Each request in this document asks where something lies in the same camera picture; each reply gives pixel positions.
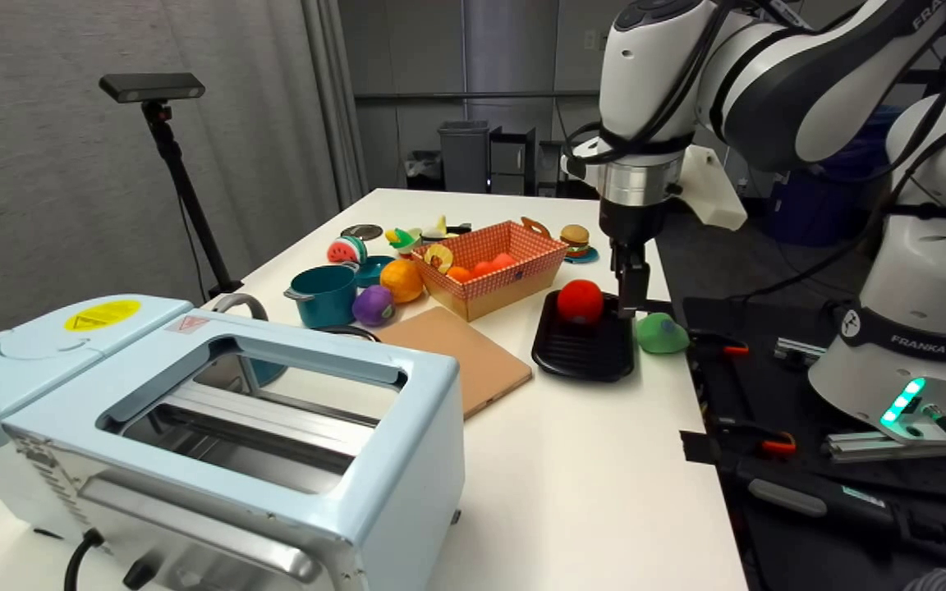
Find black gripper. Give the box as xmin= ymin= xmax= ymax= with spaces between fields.
xmin=602 ymin=200 xmax=665 ymax=306

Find red round plushy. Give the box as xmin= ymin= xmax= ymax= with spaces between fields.
xmin=556 ymin=277 xmax=607 ymax=331

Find black plastic tray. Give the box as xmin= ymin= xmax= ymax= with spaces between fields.
xmin=530 ymin=284 xmax=645 ymax=383

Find green pear plush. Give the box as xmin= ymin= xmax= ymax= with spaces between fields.
xmin=630 ymin=307 xmax=695 ymax=359

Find toy burger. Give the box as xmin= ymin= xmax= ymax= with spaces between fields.
xmin=556 ymin=220 xmax=596 ymax=255

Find red checkered cardboard box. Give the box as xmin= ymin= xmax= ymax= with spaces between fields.
xmin=419 ymin=216 xmax=571 ymax=324

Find tan flat board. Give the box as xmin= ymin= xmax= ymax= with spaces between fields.
xmin=367 ymin=306 xmax=537 ymax=419

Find large yellow-orange plush fruit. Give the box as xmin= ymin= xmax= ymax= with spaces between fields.
xmin=378 ymin=255 xmax=430 ymax=307

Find purple plush fruit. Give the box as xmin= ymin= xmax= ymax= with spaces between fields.
xmin=350 ymin=282 xmax=397 ymax=331

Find teal toy pot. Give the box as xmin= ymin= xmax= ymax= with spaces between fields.
xmin=283 ymin=262 xmax=364 ymax=336

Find blue toy kettle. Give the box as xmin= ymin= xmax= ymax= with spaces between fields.
xmin=209 ymin=284 xmax=292 ymax=386

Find light blue toaster oven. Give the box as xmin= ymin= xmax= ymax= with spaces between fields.
xmin=0 ymin=292 xmax=467 ymax=591

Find orange handled clamp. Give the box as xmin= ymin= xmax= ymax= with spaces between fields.
xmin=754 ymin=430 xmax=802 ymax=462
xmin=710 ymin=338 xmax=756 ymax=365

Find black camera tripod stand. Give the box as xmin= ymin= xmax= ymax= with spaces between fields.
xmin=95 ymin=70 xmax=242 ymax=301

